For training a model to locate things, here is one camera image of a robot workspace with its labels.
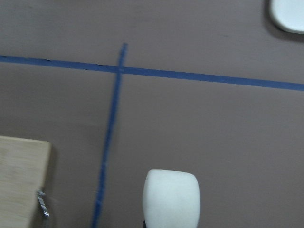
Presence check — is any wooden cutting board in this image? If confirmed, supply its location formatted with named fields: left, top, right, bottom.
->
left=0, top=136, right=51, bottom=228

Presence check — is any cream round plate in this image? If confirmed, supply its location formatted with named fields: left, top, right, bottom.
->
left=269, top=0, right=304, bottom=34

